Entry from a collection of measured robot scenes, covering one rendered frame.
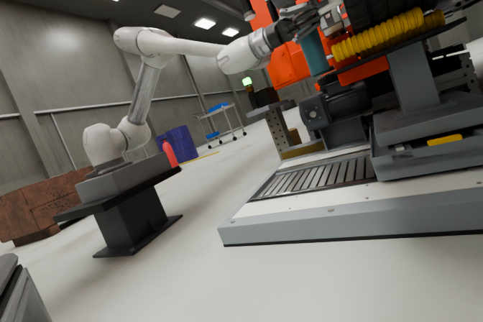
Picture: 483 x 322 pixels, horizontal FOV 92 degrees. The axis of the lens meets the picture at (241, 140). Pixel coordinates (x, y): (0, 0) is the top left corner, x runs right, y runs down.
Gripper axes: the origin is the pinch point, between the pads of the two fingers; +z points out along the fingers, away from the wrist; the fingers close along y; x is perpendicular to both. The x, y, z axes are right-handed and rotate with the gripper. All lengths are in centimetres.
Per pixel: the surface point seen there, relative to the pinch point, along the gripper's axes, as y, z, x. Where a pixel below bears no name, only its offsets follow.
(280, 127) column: -80, -57, 29
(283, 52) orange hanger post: -40, -34, 49
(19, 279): 26, -51, -74
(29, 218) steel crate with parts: -31, -318, -22
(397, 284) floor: -21, -3, -69
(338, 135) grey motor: -77, -19, 7
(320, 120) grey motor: -56, -23, 5
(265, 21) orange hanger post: -25, -38, 65
